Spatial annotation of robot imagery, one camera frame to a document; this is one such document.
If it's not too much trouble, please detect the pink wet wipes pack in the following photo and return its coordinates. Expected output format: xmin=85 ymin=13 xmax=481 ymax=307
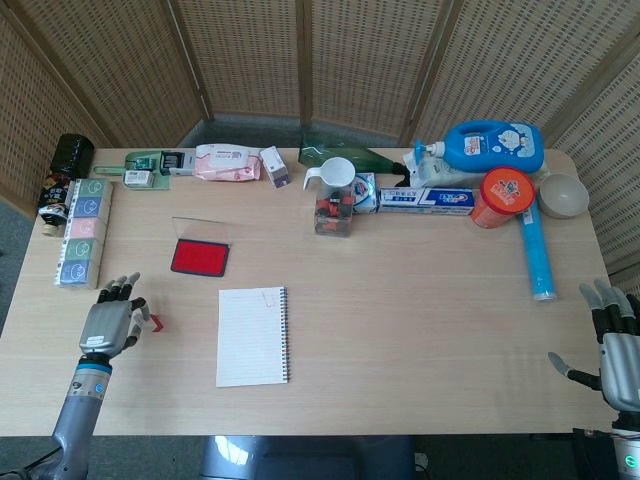
xmin=193 ymin=143 xmax=263 ymax=183

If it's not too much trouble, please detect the white purple small carton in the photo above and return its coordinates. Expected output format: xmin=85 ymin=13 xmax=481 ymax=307
xmin=258 ymin=145 xmax=291 ymax=190

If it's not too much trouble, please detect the beige bowl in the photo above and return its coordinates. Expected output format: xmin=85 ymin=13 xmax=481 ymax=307
xmin=537 ymin=173 xmax=590 ymax=220

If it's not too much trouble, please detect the orange cylindrical canister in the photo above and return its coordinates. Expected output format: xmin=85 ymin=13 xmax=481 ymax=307
xmin=469 ymin=166 xmax=537 ymax=230

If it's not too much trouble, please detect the white cup with handle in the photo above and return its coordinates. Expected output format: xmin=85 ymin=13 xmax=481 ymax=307
xmin=302 ymin=156 xmax=357 ymax=194

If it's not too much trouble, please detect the woven folding screen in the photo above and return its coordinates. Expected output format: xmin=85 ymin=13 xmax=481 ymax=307
xmin=0 ymin=0 xmax=640 ymax=301

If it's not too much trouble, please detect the white spiral notepad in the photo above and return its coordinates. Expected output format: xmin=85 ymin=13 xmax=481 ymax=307
xmin=215 ymin=285 xmax=291 ymax=389

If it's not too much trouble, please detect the blue white toothpaste box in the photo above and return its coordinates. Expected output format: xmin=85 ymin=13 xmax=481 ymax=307
xmin=377 ymin=186 xmax=476 ymax=216

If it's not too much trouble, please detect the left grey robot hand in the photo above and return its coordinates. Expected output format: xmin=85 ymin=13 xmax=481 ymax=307
xmin=78 ymin=272 xmax=150 ymax=358

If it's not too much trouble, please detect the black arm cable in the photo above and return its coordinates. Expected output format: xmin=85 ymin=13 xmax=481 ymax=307
xmin=0 ymin=447 xmax=66 ymax=480

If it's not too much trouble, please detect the red ink pad clear lid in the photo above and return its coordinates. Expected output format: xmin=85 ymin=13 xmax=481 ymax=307
xmin=169 ymin=215 xmax=233 ymax=278

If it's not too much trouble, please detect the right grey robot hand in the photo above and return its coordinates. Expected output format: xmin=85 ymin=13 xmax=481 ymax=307
xmin=547 ymin=278 xmax=640 ymax=414

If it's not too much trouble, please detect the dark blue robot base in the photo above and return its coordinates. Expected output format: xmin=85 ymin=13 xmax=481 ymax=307
xmin=198 ymin=434 xmax=416 ymax=480

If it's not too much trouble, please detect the dark sauce bottle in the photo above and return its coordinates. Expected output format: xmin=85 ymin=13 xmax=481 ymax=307
xmin=37 ymin=133 xmax=96 ymax=237

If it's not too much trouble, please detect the blue pump bottle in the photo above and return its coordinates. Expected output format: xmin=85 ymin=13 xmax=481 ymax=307
xmin=412 ymin=120 xmax=546 ymax=175

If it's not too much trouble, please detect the green plastic dustpan tray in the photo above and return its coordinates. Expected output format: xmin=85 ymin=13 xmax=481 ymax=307
xmin=92 ymin=151 xmax=172 ymax=192

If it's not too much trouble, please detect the white refill pouch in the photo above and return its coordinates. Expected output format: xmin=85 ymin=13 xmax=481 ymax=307
xmin=402 ymin=149 xmax=494 ymax=190

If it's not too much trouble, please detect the clear coffee capsule box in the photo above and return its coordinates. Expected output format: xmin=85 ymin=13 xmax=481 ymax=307
xmin=313 ymin=182 xmax=355 ymax=238

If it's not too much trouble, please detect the white blue soap box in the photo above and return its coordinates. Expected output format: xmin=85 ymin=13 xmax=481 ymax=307
xmin=351 ymin=172 xmax=380 ymax=215

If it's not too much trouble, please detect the green glass bottle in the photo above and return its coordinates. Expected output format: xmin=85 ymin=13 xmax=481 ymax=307
xmin=298 ymin=133 xmax=411 ymax=177

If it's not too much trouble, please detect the blue cylindrical tube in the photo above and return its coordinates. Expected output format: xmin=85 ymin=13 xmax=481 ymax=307
xmin=518 ymin=203 xmax=558 ymax=303

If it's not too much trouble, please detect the multicolour tissue packet bundle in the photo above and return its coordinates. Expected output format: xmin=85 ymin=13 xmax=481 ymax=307
xmin=52 ymin=178 xmax=115 ymax=291

